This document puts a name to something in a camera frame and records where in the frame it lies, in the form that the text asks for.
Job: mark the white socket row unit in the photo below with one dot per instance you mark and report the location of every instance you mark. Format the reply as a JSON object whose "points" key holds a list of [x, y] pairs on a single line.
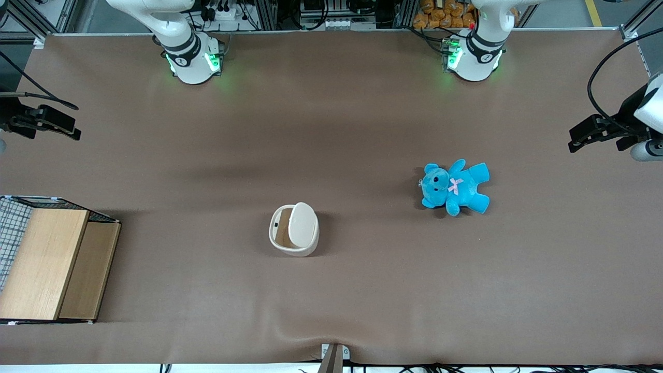
{"points": [[336, 23]]}

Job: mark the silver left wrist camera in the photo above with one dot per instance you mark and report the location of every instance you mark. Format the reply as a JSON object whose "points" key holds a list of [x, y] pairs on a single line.
{"points": [[648, 150]]}

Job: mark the brown table mat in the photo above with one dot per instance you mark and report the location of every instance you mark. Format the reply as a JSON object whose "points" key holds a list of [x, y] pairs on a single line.
{"points": [[331, 129]]}

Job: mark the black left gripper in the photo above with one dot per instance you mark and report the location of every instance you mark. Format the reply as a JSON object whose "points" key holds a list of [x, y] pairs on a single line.
{"points": [[623, 123]]}

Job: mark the white power strip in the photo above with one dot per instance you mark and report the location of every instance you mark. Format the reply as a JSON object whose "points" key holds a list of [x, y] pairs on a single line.
{"points": [[225, 13]]}

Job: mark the white trash can lid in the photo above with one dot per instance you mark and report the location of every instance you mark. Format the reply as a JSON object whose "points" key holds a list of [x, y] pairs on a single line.
{"points": [[303, 224]]}

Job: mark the blue teddy bear plush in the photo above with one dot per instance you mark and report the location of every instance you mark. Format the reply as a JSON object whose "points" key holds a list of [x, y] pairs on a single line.
{"points": [[463, 189]]}

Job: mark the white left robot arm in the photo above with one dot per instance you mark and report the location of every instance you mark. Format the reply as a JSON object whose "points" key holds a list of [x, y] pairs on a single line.
{"points": [[474, 54]]}

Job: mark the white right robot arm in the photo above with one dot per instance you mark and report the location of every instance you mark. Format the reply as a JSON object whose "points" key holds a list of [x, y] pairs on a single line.
{"points": [[189, 57]]}

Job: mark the metal mounting bracket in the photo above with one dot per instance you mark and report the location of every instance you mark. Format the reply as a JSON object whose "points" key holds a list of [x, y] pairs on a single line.
{"points": [[346, 353]]}

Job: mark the orange plush toy pile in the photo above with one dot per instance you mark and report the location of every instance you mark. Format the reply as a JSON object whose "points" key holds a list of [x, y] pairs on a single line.
{"points": [[445, 15]]}

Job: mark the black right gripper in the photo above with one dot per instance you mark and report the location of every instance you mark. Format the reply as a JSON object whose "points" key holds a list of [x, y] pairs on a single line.
{"points": [[11, 120]]}

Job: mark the aluminium frame profile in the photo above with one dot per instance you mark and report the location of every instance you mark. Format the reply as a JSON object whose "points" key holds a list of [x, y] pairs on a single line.
{"points": [[31, 20], [639, 20]]}

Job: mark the white trash can body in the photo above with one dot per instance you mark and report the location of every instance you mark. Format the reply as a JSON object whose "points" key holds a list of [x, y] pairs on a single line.
{"points": [[300, 251]]}

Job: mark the aluminium camera pole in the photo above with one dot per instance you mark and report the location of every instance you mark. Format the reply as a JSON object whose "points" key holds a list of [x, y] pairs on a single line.
{"points": [[331, 362]]}

